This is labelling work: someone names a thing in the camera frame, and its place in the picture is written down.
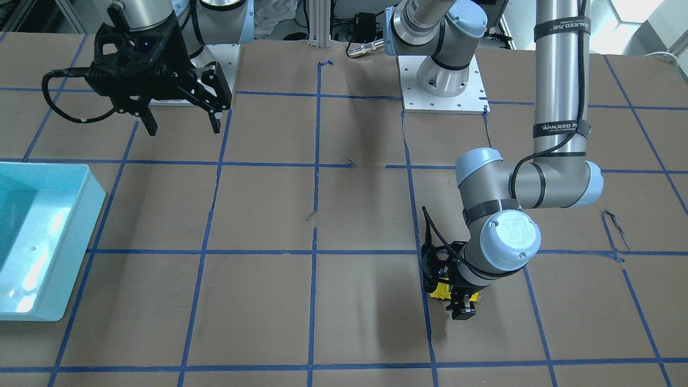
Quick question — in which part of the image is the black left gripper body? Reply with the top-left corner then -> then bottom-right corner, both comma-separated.
420,242 -> 467,291

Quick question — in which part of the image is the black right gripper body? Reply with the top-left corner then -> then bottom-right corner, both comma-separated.
86,19 -> 231,117

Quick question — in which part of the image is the yellow toy beetle car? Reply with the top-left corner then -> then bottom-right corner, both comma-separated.
428,283 -> 480,302

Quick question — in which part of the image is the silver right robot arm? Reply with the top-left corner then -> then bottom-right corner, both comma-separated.
84,1 -> 255,135

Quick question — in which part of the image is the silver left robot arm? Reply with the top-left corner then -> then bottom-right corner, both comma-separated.
383,1 -> 604,320

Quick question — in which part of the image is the light blue plastic bin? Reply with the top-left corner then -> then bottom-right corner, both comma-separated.
1,162 -> 105,321

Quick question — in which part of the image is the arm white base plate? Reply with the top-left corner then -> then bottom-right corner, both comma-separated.
150,44 -> 241,107
397,56 -> 491,114

